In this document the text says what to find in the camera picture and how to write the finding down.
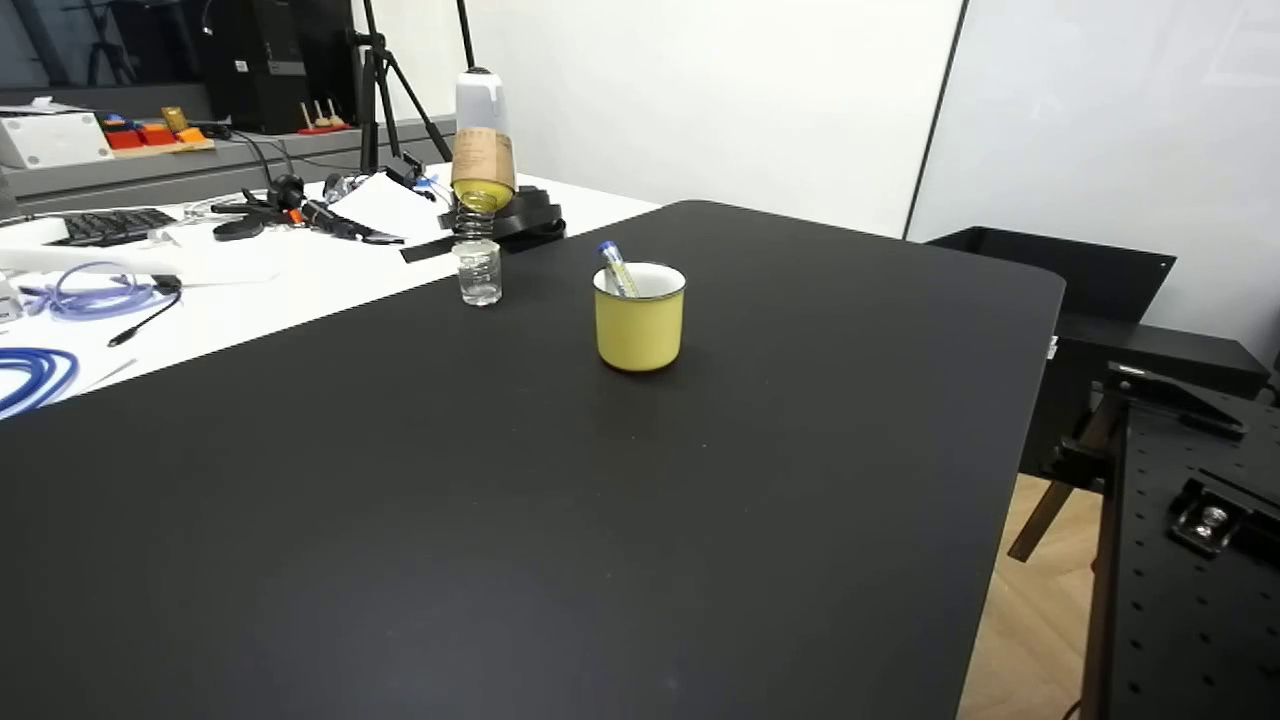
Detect grey marker with blue cap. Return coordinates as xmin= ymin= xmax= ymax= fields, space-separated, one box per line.
xmin=597 ymin=236 xmax=641 ymax=301

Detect yellow enamel mug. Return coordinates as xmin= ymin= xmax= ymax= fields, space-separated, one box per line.
xmin=592 ymin=262 xmax=694 ymax=376

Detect small clear glass jar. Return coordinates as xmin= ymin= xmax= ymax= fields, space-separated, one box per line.
xmin=452 ymin=236 xmax=510 ymax=311

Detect wooden cork-coloured cylinder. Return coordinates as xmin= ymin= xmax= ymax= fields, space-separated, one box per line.
xmin=448 ymin=123 xmax=521 ymax=220

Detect white paper sheet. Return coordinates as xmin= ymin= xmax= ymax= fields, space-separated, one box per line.
xmin=326 ymin=167 xmax=462 ymax=251

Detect black vertical pole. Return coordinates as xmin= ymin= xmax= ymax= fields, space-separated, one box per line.
xmin=900 ymin=0 xmax=972 ymax=243

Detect black hand tools pile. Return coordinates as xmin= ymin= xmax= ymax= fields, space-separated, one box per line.
xmin=207 ymin=180 xmax=408 ymax=251

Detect red and orange blocks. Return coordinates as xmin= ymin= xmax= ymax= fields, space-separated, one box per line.
xmin=101 ymin=104 xmax=219 ymax=156

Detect black keyboard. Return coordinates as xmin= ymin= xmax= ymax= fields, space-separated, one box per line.
xmin=56 ymin=204 xmax=182 ymax=251

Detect black metal clamp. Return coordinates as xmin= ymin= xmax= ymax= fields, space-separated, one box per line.
xmin=1165 ymin=463 xmax=1280 ymax=559

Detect black perforated breadboard table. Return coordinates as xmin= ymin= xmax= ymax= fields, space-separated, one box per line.
xmin=1081 ymin=359 xmax=1280 ymax=720

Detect white flat box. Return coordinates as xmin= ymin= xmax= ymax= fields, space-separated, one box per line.
xmin=0 ymin=109 xmax=121 ymax=177

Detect black camera tripod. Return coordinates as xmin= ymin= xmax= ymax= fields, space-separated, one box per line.
xmin=350 ymin=0 xmax=462 ymax=188

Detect black cable with plug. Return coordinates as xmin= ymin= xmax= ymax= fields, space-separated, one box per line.
xmin=105 ymin=269 xmax=188 ymax=354

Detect light purple cable loop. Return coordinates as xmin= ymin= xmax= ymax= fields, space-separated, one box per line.
xmin=16 ymin=258 xmax=167 ymax=325

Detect blue coiled cable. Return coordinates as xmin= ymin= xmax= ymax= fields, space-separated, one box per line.
xmin=0 ymin=346 xmax=83 ymax=424

